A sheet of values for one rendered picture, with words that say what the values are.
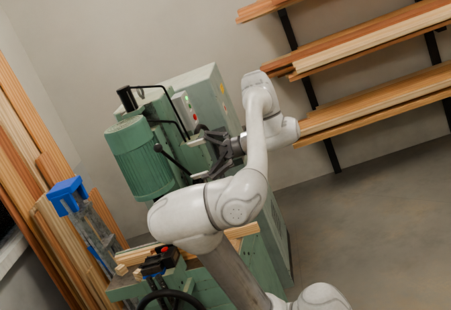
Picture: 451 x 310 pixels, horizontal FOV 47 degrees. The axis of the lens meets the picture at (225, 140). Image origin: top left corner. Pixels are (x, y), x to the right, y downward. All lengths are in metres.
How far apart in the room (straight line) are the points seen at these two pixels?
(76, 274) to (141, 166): 1.71
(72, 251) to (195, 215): 2.32
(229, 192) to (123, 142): 0.81
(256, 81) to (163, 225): 0.65
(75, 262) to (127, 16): 1.96
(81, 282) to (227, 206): 2.48
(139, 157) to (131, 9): 2.46
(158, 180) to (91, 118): 2.63
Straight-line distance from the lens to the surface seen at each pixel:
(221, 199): 1.29
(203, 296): 2.18
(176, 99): 2.28
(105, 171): 4.79
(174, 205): 1.36
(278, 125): 1.82
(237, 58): 4.29
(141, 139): 2.02
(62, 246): 3.57
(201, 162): 2.25
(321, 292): 1.74
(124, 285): 2.26
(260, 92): 1.76
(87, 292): 3.69
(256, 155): 1.55
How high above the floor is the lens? 1.90
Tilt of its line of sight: 17 degrees down
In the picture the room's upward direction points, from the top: 23 degrees counter-clockwise
